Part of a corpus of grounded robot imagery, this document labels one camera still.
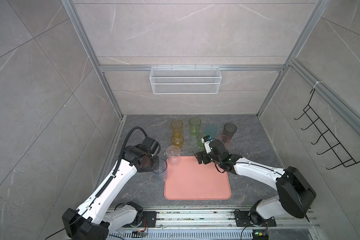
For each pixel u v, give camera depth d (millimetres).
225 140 1009
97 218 390
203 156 762
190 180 857
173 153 818
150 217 730
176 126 954
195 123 958
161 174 875
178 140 1026
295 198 419
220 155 657
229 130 996
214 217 754
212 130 1076
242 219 726
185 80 1007
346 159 583
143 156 498
